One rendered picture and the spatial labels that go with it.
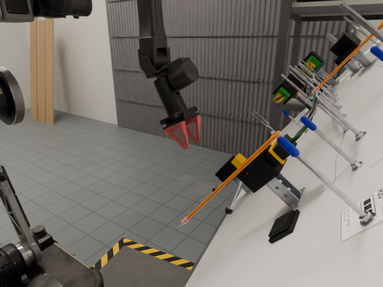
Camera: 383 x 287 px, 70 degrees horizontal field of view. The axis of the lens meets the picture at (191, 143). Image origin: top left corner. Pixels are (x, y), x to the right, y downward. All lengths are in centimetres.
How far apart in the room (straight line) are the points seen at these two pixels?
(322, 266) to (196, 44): 322
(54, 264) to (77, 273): 15
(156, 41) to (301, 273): 63
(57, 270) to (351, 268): 151
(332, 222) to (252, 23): 285
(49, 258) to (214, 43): 257
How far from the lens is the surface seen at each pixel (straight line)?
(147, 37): 76
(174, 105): 74
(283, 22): 130
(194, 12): 343
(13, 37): 643
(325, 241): 30
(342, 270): 25
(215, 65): 328
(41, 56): 527
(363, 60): 91
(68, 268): 164
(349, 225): 29
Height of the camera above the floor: 132
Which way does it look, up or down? 21 degrees down
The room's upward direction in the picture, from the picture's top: straight up
